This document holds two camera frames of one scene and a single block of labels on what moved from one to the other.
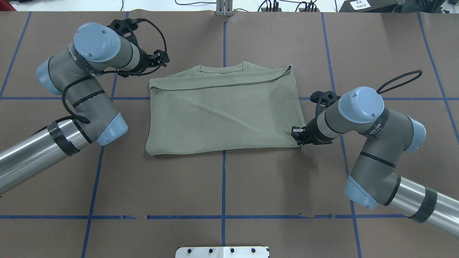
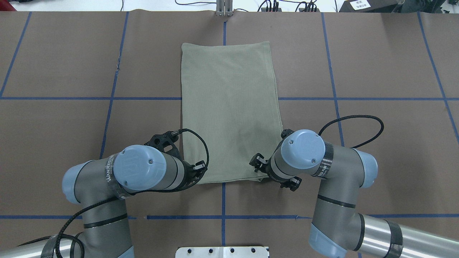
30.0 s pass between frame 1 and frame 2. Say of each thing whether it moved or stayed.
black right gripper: moved
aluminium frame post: stayed
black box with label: stayed
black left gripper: moved
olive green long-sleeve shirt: moved
